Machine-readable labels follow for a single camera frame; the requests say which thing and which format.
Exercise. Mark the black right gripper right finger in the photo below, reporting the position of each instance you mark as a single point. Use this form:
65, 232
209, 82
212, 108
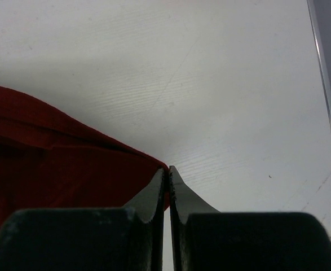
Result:
206, 239

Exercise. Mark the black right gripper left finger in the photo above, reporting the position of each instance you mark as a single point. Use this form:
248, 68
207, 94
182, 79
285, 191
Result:
125, 238

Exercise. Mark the dark red t shirt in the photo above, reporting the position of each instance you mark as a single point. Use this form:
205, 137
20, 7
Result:
50, 160

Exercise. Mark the aluminium table edge rail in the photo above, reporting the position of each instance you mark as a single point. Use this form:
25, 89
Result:
327, 90

